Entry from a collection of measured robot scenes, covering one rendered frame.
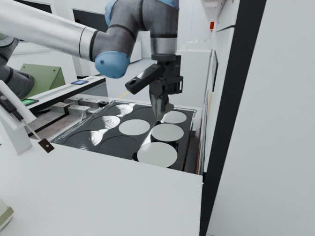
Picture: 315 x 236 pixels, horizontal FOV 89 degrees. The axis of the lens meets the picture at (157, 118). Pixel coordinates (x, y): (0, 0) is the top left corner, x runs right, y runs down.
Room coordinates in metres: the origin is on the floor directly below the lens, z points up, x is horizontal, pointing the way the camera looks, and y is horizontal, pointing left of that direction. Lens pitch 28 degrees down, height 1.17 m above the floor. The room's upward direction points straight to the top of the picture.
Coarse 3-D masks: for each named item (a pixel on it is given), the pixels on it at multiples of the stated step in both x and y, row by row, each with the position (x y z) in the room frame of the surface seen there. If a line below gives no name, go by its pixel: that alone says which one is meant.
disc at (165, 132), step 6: (156, 126) 0.45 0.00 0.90; (162, 126) 0.45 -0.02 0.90; (168, 126) 0.45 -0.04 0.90; (174, 126) 0.45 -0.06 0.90; (156, 132) 0.41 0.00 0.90; (162, 132) 0.41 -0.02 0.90; (168, 132) 0.41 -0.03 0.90; (174, 132) 0.41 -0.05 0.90; (180, 132) 0.41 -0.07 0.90; (156, 138) 0.38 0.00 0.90; (162, 138) 0.38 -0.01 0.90; (168, 138) 0.38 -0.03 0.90; (174, 138) 0.38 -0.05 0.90
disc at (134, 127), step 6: (132, 120) 0.49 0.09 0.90; (138, 120) 0.49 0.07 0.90; (120, 126) 0.45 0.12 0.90; (126, 126) 0.45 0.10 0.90; (132, 126) 0.45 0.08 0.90; (138, 126) 0.45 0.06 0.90; (144, 126) 0.45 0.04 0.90; (126, 132) 0.41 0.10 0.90; (132, 132) 0.41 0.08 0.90; (138, 132) 0.41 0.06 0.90; (144, 132) 0.41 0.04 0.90
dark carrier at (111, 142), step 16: (112, 112) 0.55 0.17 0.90; (128, 112) 0.55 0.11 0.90; (144, 112) 0.55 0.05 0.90; (192, 112) 0.55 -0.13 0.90; (80, 128) 0.43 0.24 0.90; (96, 128) 0.44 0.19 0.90; (112, 128) 0.43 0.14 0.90; (64, 144) 0.35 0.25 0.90; (80, 144) 0.35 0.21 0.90; (96, 144) 0.35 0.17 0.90; (112, 144) 0.35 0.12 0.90; (128, 144) 0.35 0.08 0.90; (144, 144) 0.35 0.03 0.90; (176, 144) 0.35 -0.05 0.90; (176, 160) 0.29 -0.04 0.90
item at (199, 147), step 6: (204, 96) 0.61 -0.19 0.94; (204, 102) 0.55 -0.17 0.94; (204, 108) 0.50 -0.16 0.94; (204, 114) 0.45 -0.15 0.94; (198, 144) 0.30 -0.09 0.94; (198, 150) 0.27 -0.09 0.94; (198, 156) 0.25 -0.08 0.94; (204, 156) 0.25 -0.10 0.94; (198, 162) 0.24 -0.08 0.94; (198, 168) 0.22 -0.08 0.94; (198, 174) 0.21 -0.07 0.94
